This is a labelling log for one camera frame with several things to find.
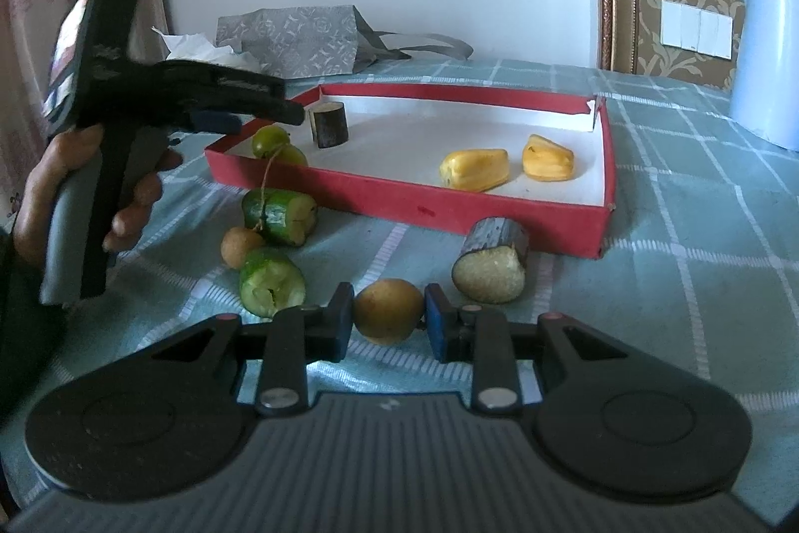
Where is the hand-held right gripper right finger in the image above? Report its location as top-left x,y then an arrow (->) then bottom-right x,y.
424,283 -> 628,417

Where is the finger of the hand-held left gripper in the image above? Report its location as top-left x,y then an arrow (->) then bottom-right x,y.
246,96 -> 308,128
181,108 -> 246,133

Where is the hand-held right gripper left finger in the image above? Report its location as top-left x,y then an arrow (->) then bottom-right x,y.
150,282 -> 356,417

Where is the small dark sugarcane piece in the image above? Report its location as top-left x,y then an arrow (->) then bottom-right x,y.
310,101 -> 351,150

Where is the brown longan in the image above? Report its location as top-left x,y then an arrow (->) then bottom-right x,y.
221,226 -> 267,270
353,278 -> 426,346

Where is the large sugarcane piece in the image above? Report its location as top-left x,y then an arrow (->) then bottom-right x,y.
451,217 -> 531,305

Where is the green cucumber piece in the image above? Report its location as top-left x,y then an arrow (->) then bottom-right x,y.
241,188 -> 319,248
239,248 -> 307,320

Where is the red cardboard box tray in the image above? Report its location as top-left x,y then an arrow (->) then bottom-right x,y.
204,82 -> 618,260

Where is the long yellow jackfruit piece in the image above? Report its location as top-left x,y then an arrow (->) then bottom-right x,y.
438,148 -> 510,192

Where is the short yellow jackfruit piece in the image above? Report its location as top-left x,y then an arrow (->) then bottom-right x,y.
521,134 -> 576,182

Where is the person's left forearm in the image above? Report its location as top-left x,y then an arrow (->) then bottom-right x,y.
0,224 -> 71,434

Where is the person's left hand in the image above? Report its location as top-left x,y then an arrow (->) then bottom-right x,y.
13,124 -> 185,263

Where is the grey patterned gift bag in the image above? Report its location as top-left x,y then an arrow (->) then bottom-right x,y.
215,4 -> 475,80

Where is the white tissue pack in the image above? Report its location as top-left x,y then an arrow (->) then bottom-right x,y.
151,25 -> 264,73

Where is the green checked tablecloth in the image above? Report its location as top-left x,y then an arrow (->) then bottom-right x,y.
0,58 -> 799,533

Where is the light blue electric kettle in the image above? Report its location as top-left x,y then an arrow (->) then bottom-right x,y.
728,0 -> 799,153

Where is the white wall switch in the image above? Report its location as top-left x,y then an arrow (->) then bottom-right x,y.
660,0 -> 735,60

